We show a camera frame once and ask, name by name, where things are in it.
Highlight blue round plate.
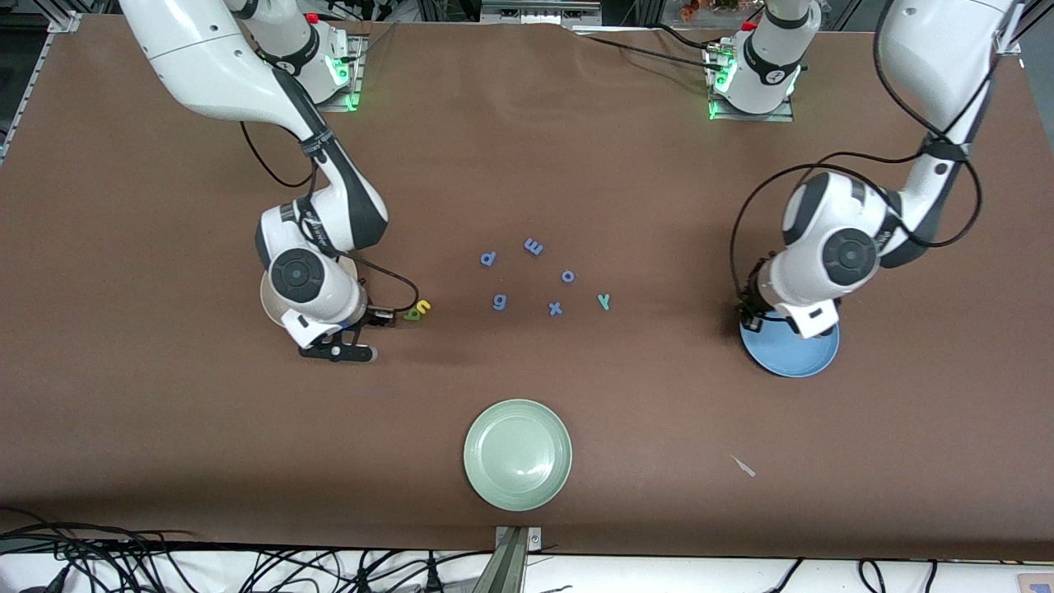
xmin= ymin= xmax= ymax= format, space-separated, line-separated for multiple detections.
xmin=739 ymin=317 xmax=841 ymax=379

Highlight beige brown round plate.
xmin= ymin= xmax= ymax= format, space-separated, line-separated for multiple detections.
xmin=259 ymin=255 xmax=360 ymax=328

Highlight pale green round plate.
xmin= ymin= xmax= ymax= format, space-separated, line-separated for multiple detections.
xmin=463 ymin=399 xmax=573 ymax=512

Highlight brown table cover sheet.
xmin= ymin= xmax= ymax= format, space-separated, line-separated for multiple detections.
xmin=0 ymin=15 xmax=1054 ymax=561

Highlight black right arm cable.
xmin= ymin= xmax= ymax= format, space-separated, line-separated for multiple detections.
xmin=239 ymin=122 xmax=421 ymax=322

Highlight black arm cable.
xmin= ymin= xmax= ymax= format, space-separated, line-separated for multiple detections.
xmin=729 ymin=0 xmax=985 ymax=318
xmin=239 ymin=122 xmax=421 ymax=322

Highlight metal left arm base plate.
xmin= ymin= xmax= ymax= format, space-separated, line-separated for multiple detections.
xmin=707 ymin=45 xmax=796 ymax=123

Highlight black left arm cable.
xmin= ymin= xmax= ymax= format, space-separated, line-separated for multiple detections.
xmin=729 ymin=0 xmax=985 ymax=318

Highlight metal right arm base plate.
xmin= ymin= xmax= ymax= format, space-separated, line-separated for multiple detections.
xmin=317 ymin=33 xmax=365 ymax=112

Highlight black table top cable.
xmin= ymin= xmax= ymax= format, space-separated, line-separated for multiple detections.
xmin=576 ymin=31 xmax=717 ymax=67

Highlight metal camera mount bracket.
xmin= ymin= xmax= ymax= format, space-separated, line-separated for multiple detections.
xmin=473 ymin=527 xmax=543 ymax=593

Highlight tangled black floor cables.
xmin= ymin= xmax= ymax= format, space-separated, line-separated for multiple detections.
xmin=0 ymin=507 xmax=495 ymax=593

